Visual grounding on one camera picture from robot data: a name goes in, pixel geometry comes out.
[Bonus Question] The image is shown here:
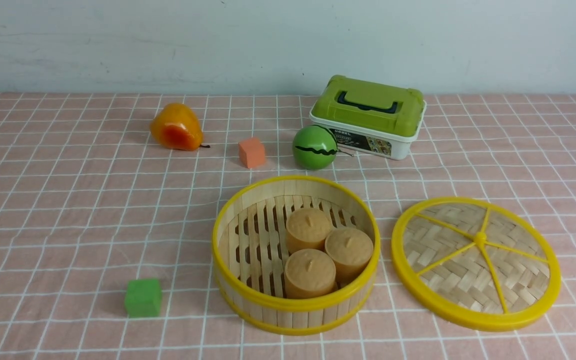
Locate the tan steamed bun right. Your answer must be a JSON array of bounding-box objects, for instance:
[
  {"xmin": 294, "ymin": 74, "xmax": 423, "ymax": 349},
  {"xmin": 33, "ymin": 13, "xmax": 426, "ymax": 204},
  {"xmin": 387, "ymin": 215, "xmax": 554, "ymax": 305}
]
[{"xmin": 324, "ymin": 227, "xmax": 374, "ymax": 284}]

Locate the green foam cube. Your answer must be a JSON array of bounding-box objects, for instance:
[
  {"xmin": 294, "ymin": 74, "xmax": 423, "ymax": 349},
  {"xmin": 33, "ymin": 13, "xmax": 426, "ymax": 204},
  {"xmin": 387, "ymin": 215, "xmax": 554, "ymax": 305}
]
[{"xmin": 124, "ymin": 278, "xmax": 163, "ymax": 318}]

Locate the yellow bamboo steamer basket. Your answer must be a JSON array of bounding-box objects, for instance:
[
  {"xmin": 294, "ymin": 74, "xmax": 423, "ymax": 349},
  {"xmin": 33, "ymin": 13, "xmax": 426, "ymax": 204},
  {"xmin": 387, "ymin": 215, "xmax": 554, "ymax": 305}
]
[{"xmin": 212, "ymin": 175, "xmax": 381, "ymax": 337}]

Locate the orange foam cube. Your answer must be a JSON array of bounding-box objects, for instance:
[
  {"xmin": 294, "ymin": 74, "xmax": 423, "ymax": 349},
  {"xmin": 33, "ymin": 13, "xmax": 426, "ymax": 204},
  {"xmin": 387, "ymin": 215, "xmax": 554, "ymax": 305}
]
[{"xmin": 238, "ymin": 137, "xmax": 266, "ymax": 169}]

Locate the tan steamed bun front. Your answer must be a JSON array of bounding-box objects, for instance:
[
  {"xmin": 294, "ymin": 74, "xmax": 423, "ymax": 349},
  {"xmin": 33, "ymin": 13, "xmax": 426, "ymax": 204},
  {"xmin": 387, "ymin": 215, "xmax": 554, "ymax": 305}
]
[{"xmin": 284, "ymin": 248, "xmax": 337, "ymax": 299}]

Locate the tan steamed bun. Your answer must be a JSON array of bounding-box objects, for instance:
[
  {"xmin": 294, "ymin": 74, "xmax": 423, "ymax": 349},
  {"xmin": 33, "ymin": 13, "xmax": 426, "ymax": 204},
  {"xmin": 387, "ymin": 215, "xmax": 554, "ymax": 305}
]
[
  {"xmin": 284, "ymin": 248, "xmax": 337, "ymax": 299},
  {"xmin": 324, "ymin": 227, "xmax": 374, "ymax": 284},
  {"xmin": 286, "ymin": 207, "xmax": 334, "ymax": 255}
]

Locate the yellow woven bamboo steamer lid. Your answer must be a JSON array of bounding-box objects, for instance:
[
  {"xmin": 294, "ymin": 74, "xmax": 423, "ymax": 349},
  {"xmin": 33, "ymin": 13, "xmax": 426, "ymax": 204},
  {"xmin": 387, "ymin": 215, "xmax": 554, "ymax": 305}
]
[{"xmin": 391, "ymin": 197, "xmax": 562, "ymax": 332}]

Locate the green toy watermelon ball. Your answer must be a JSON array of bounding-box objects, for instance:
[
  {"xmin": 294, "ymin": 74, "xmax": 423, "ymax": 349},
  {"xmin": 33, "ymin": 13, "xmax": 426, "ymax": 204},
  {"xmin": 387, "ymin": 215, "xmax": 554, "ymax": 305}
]
[{"xmin": 292, "ymin": 124, "xmax": 353, "ymax": 171}]

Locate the pink checkered tablecloth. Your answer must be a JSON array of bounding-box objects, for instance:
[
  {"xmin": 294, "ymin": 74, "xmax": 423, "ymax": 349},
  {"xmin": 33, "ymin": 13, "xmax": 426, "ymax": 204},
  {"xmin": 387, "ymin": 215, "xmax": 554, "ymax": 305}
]
[{"xmin": 0, "ymin": 93, "xmax": 576, "ymax": 360}]

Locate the orange yellow toy pear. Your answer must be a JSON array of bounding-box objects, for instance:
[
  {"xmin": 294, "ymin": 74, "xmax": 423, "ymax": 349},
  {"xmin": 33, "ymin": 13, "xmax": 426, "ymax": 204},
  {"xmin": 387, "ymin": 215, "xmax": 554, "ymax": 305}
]
[{"xmin": 150, "ymin": 102, "xmax": 211, "ymax": 151}]

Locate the tan steamed bun back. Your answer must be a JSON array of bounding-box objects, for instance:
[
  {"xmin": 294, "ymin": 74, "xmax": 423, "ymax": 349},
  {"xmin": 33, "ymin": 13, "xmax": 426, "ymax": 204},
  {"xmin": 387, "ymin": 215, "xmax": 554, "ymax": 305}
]
[{"xmin": 286, "ymin": 207, "xmax": 334, "ymax": 255}]

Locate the green lidded white storage box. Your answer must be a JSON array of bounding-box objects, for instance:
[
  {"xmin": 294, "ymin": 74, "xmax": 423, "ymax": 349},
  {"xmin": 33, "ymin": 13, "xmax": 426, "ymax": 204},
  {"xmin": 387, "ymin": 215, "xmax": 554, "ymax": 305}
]
[{"xmin": 310, "ymin": 75, "xmax": 426, "ymax": 161}]

